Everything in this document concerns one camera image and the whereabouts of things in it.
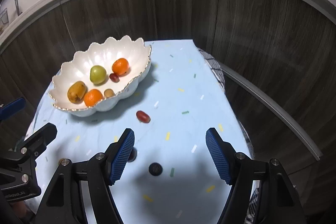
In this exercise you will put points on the dark purple grape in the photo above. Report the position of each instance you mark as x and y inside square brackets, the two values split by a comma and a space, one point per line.
[133, 155]
[155, 169]

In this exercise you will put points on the red date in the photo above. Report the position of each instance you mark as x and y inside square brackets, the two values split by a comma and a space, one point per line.
[143, 116]
[114, 77]

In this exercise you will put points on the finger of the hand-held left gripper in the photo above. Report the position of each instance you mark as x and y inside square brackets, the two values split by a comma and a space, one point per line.
[39, 138]
[11, 108]

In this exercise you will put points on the light blue patterned tablecloth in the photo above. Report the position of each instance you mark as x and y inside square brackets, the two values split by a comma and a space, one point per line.
[183, 98]

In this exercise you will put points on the white scalloped shell bowl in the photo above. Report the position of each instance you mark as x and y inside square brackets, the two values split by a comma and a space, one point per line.
[78, 74]

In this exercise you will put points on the small brown longan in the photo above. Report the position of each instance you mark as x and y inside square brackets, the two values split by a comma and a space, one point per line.
[109, 93]

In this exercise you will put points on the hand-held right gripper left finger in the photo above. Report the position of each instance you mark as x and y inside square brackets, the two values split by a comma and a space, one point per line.
[122, 158]

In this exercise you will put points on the yellow mango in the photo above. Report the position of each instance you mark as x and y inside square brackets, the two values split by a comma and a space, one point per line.
[76, 92]

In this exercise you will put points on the green apple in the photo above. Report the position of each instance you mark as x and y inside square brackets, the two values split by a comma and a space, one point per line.
[98, 75]

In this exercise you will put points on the steel kitchen faucet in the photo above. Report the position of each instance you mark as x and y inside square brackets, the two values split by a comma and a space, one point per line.
[15, 3]

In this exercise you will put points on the orange tangerine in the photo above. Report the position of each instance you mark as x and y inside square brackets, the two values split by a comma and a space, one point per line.
[120, 66]
[93, 98]

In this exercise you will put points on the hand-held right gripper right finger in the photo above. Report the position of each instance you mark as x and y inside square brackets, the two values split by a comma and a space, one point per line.
[219, 158]

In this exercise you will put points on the dark wood cabinet door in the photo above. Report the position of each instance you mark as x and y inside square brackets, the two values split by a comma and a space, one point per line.
[275, 37]
[186, 8]
[31, 50]
[110, 14]

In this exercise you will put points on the grey curved trim strip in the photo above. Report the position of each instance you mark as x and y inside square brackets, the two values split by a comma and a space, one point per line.
[288, 117]

